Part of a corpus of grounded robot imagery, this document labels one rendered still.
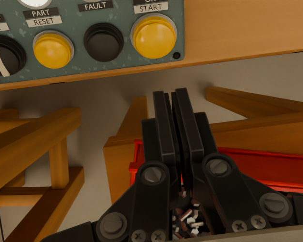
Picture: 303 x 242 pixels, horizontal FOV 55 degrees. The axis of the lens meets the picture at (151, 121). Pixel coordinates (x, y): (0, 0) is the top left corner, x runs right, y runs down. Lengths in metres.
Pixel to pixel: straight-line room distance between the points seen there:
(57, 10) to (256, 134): 0.26
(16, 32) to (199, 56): 0.13
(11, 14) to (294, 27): 0.21
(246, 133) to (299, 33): 0.14
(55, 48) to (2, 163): 0.40
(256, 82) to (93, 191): 0.78
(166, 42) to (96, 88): 0.96
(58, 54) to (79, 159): 1.02
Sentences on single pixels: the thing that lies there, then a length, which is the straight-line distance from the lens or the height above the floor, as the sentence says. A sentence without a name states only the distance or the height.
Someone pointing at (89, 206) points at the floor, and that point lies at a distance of 1.28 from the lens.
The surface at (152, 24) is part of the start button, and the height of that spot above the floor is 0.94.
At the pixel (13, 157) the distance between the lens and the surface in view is 0.62.
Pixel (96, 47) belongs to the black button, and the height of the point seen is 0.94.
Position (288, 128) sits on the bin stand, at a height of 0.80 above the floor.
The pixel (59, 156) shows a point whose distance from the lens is 0.98.
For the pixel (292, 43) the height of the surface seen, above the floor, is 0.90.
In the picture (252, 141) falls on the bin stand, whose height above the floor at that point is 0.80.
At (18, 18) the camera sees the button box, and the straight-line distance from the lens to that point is 0.22.
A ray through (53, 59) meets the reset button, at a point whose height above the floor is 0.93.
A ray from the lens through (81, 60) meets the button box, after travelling 0.22.
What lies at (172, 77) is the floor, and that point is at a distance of 1.14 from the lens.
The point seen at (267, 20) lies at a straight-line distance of 0.26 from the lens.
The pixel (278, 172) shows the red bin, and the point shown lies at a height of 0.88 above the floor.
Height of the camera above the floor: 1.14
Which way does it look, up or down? 81 degrees down
